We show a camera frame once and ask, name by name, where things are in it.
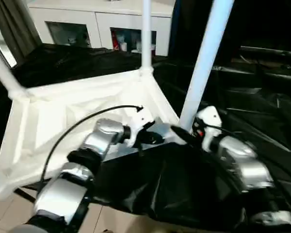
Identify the white plastic table top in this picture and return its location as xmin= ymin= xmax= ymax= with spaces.
xmin=0 ymin=67 xmax=182 ymax=201

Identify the white cabinet with glass doors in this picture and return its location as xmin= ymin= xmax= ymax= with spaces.
xmin=29 ymin=0 xmax=174 ymax=58

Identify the black mat cover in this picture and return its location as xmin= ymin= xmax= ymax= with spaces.
xmin=0 ymin=43 xmax=291 ymax=231

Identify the grey metal rod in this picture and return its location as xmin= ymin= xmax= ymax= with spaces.
xmin=240 ymin=46 xmax=291 ymax=55

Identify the grey curtain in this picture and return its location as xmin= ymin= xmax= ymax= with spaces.
xmin=0 ymin=0 xmax=42 ymax=61

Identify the black metal stand leg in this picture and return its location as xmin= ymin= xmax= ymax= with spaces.
xmin=14 ymin=188 xmax=37 ymax=203

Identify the black case with gold label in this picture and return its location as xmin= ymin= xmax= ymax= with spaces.
xmin=171 ymin=0 xmax=243 ymax=64

